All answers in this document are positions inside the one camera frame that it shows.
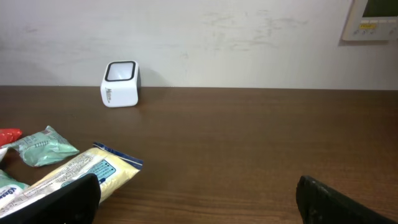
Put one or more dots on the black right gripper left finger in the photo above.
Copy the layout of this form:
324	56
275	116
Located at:
75	203

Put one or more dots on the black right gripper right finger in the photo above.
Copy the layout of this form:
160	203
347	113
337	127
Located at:
319	203

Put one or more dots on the mint green foil pouch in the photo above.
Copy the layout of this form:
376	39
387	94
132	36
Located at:
43	148

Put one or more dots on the teal tissue pack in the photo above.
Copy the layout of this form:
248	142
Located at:
9	188

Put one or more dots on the orange spaghetti packet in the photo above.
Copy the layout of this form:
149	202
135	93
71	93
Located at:
10	135

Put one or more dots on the white shampoo tube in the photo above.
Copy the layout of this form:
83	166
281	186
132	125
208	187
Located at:
3	151

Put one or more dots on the white wall control panel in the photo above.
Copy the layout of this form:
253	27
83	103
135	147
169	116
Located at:
371	20

